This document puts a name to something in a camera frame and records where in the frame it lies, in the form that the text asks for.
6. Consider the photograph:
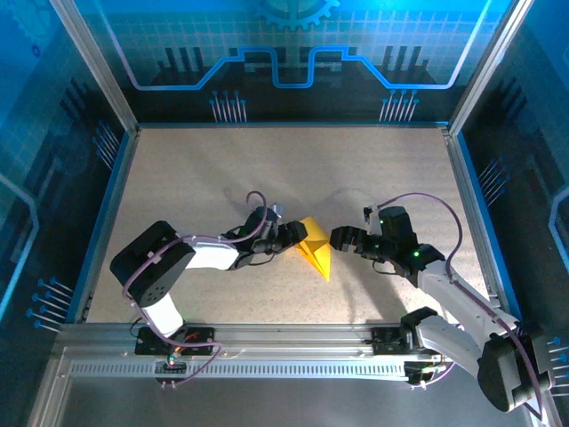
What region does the slotted grey cable duct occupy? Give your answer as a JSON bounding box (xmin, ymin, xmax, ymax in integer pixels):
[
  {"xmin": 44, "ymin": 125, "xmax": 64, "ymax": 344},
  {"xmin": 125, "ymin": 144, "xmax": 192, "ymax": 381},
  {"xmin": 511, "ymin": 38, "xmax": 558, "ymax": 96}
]
[{"xmin": 69, "ymin": 360, "xmax": 411, "ymax": 380}]

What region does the aluminium table side rail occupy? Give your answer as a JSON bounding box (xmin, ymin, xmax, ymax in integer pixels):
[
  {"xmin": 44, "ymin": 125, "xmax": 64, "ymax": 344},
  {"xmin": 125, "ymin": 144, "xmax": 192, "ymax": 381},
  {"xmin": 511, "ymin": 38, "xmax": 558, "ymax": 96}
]
[{"xmin": 444, "ymin": 126, "xmax": 510, "ymax": 324}]

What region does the aluminium frame post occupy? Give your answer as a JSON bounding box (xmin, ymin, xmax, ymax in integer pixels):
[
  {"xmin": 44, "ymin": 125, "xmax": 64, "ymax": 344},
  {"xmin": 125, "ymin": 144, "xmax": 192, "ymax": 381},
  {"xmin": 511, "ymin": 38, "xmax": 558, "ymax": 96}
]
[
  {"xmin": 47, "ymin": 0, "xmax": 142, "ymax": 137},
  {"xmin": 446, "ymin": 0, "xmax": 537, "ymax": 137}
]

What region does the yellow paper sheet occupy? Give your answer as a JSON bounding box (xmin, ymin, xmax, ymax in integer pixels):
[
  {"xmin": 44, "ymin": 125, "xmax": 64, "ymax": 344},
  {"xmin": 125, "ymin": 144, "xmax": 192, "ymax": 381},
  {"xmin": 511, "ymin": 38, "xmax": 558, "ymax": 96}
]
[{"xmin": 296, "ymin": 216, "xmax": 332, "ymax": 282}]

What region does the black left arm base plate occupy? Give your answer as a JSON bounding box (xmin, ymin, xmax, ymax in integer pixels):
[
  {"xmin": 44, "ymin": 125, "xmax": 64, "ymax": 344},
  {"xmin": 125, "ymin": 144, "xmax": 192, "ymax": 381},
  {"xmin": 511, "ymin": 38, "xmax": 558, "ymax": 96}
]
[{"xmin": 134, "ymin": 326, "xmax": 218, "ymax": 357}]

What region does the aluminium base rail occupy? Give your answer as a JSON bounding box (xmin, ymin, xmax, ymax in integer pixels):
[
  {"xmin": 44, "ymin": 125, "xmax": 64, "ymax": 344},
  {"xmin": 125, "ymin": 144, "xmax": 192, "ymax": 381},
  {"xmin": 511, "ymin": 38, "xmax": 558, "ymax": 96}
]
[{"xmin": 55, "ymin": 322, "xmax": 534, "ymax": 357}]

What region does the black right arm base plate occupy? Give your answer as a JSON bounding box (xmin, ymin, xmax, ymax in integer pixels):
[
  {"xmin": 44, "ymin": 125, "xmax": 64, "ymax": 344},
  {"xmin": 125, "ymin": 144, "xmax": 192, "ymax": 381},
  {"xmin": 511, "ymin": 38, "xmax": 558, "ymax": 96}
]
[{"xmin": 370, "ymin": 326, "xmax": 415, "ymax": 357}]

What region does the blue gear print panel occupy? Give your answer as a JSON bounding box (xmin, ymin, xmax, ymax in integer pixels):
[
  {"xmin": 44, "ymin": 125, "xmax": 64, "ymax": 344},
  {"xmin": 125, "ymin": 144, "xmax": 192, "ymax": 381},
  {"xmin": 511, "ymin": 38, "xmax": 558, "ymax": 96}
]
[{"xmin": 73, "ymin": 0, "xmax": 519, "ymax": 125}]

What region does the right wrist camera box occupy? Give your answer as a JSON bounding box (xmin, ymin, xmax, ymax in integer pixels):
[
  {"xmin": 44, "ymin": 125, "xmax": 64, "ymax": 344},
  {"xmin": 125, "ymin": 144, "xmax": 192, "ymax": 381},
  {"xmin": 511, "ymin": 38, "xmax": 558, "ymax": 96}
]
[{"xmin": 363, "ymin": 204, "xmax": 382, "ymax": 235}]

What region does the grey metal sheet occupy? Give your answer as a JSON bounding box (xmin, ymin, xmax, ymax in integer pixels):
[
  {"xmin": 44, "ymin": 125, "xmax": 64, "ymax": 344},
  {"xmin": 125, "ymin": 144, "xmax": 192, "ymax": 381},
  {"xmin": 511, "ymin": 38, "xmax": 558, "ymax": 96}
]
[{"xmin": 57, "ymin": 377, "xmax": 534, "ymax": 427}]

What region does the blue circuit print side panel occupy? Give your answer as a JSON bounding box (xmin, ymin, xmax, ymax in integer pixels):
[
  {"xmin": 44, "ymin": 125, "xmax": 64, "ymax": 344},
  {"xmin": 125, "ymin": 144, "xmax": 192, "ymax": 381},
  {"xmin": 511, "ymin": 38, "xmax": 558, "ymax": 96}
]
[
  {"xmin": 457, "ymin": 0, "xmax": 569, "ymax": 427},
  {"xmin": 0, "ymin": 0, "xmax": 134, "ymax": 427}
]

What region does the blue table edge strip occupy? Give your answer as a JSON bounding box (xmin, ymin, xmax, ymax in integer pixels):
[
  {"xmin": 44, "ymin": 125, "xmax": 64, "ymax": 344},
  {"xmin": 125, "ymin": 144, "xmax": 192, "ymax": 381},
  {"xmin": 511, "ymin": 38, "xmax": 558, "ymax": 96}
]
[
  {"xmin": 66, "ymin": 128, "xmax": 139, "ymax": 324},
  {"xmin": 456, "ymin": 131, "xmax": 525, "ymax": 324}
]

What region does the small electronics board with LEDs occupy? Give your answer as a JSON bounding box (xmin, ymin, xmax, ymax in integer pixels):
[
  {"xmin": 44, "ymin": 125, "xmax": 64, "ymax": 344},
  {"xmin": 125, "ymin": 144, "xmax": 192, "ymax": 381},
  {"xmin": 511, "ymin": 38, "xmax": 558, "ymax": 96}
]
[
  {"xmin": 403, "ymin": 360, "xmax": 454, "ymax": 389},
  {"xmin": 153, "ymin": 344, "xmax": 188, "ymax": 388}
]

